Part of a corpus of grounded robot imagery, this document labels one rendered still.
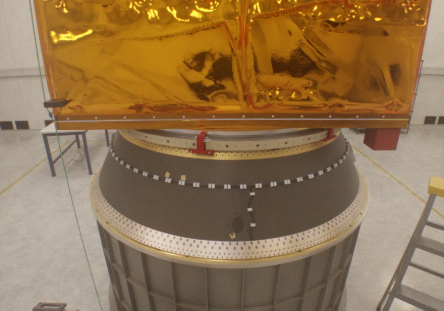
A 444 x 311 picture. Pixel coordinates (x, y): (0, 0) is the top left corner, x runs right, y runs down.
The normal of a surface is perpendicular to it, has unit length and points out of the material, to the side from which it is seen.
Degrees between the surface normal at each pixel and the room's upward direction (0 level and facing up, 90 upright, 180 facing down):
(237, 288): 90
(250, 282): 90
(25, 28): 90
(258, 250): 43
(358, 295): 0
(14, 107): 90
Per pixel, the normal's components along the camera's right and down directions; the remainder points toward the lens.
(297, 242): 0.22, -0.45
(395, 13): 0.05, 0.19
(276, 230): 0.20, -0.13
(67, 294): 0.00, -0.93
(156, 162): -0.41, -0.16
